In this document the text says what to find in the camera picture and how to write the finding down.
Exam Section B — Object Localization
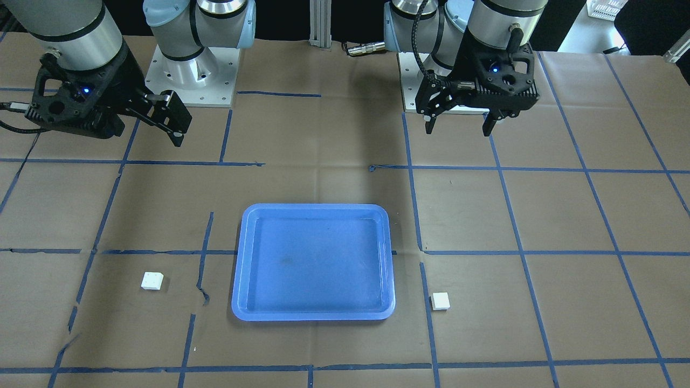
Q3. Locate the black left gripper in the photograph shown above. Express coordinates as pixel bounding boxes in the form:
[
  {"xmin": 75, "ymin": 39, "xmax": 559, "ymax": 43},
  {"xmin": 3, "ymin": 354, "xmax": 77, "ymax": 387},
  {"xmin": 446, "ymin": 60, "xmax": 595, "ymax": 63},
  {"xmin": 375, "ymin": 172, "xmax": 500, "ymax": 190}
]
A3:
[{"xmin": 416, "ymin": 39, "xmax": 540, "ymax": 137}]

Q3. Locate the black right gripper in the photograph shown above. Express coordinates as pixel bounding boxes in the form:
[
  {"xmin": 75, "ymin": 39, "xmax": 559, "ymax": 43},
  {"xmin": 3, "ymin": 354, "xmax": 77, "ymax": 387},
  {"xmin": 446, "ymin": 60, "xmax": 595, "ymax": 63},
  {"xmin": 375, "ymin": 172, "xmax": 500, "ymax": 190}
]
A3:
[{"xmin": 25, "ymin": 41, "xmax": 192, "ymax": 147}]

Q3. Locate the white block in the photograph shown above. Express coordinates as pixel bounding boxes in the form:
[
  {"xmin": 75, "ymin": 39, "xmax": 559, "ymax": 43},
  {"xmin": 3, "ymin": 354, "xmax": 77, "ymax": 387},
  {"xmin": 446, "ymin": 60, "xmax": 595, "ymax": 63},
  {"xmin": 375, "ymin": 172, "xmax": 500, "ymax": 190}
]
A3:
[
  {"xmin": 140, "ymin": 271, "xmax": 164, "ymax": 292},
  {"xmin": 430, "ymin": 292, "xmax": 451, "ymax": 311}
]

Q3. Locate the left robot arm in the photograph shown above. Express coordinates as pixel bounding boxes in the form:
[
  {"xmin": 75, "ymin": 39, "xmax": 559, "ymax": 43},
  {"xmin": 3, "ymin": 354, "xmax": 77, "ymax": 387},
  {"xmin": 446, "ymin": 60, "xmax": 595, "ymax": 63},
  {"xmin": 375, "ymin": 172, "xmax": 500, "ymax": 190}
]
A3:
[{"xmin": 384, "ymin": 1, "xmax": 547, "ymax": 136}]

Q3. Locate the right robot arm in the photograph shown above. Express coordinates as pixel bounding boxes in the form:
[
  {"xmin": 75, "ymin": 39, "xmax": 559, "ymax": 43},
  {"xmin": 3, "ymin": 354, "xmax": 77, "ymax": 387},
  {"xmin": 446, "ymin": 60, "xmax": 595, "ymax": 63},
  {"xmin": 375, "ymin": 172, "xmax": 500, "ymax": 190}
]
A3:
[{"xmin": 2, "ymin": 1, "xmax": 256, "ymax": 147}]

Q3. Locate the blue plastic tray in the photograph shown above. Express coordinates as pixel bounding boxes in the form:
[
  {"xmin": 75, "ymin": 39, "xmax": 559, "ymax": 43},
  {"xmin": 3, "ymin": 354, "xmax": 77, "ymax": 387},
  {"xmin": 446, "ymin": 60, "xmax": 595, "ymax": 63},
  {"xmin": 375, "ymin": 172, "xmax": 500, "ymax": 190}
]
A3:
[{"xmin": 231, "ymin": 203, "xmax": 396, "ymax": 322}]

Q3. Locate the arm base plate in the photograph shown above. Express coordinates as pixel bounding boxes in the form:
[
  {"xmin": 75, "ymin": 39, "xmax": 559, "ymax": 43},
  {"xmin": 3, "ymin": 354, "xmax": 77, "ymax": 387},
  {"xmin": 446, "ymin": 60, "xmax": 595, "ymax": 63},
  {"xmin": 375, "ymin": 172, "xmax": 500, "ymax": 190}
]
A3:
[
  {"xmin": 397, "ymin": 51, "xmax": 492, "ymax": 115},
  {"xmin": 145, "ymin": 46, "xmax": 242, "ymax": 108}
]

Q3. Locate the aluminium frame post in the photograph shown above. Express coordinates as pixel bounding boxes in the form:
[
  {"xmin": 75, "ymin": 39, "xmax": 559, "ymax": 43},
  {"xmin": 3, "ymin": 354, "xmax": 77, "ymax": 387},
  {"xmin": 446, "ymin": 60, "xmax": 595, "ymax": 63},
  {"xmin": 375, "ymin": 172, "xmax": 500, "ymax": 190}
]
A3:
[{"xmin": 308, "ymin": 0, "xmax": 332, "ymax": 51}]

